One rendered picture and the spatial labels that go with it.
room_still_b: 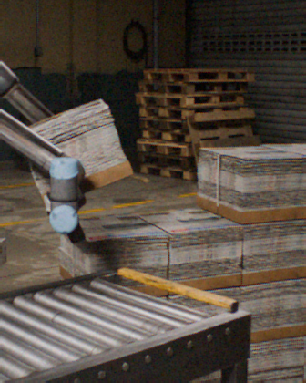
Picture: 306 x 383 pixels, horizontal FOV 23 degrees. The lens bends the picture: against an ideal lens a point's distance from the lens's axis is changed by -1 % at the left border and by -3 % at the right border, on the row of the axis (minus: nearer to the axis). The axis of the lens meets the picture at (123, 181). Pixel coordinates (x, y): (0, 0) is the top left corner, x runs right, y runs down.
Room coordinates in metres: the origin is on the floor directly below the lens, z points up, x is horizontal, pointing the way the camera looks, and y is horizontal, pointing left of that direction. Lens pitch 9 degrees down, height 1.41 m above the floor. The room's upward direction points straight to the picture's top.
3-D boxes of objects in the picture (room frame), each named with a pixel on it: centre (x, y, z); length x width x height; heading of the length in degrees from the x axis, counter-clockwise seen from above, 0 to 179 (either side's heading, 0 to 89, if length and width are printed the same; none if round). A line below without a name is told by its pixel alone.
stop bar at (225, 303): (1.97, -0.14, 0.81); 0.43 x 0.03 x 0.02; 41
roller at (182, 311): (1.93, -0.07, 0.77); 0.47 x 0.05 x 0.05; 41
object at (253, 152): (2.87, -0.49, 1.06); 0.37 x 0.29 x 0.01; 20
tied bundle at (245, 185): (2.88, -0.49, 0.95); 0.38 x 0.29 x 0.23; 20
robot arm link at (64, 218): (2.01, 0.16, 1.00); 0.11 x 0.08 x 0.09; 4
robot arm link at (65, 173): (2.03, 0.15, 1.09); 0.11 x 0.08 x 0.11; 176
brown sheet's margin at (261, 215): (2.87, -0.49, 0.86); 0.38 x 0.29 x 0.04; 20
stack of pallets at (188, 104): (9.64, -0.91, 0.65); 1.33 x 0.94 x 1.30; 135
